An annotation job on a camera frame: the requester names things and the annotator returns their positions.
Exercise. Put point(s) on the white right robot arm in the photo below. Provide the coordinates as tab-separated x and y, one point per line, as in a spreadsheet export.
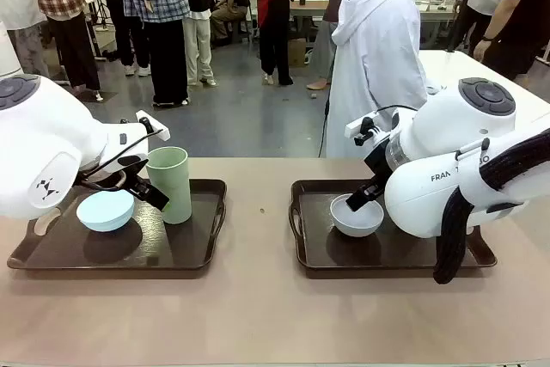
429	195

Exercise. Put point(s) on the person in white hoodie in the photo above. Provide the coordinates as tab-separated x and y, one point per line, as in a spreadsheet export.
378	62

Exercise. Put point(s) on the cardboard box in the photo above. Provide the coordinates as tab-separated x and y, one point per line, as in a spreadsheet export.
296	53

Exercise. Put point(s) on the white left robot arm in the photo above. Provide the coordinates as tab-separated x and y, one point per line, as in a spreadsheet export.
43	139

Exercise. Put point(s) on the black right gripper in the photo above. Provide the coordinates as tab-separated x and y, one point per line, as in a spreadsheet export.
378	165

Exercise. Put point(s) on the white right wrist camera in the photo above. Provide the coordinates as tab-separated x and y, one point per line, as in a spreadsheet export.
354	126

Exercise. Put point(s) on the person in grey top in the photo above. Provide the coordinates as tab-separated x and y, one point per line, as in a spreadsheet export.
116	10

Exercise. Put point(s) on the white grey bowl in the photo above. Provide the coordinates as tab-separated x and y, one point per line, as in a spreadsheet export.
356	223

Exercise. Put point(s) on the background workbench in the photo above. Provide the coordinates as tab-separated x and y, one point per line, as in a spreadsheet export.
434	8

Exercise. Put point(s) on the dark brown serving tray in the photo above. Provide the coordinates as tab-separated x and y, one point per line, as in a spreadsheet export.
129	255
386	255

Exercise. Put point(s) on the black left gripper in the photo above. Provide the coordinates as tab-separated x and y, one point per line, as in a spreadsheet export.
111	175

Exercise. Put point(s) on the person in white trousers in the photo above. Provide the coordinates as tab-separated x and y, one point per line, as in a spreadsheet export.
197	40

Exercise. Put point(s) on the white table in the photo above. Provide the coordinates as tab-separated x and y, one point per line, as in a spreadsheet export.
451	70

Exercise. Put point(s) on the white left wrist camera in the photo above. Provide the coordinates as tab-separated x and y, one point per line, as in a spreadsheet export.
161	132

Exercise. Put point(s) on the light blue bowl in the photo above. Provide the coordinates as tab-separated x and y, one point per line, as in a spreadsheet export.
105	214

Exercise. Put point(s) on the black tripod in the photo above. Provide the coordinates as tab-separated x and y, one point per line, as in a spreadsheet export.
464	1

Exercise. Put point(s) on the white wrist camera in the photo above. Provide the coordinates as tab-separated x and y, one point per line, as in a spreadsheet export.
161	132
354	126

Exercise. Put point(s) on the tall light green cup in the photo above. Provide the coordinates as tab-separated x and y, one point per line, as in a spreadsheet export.
172	195

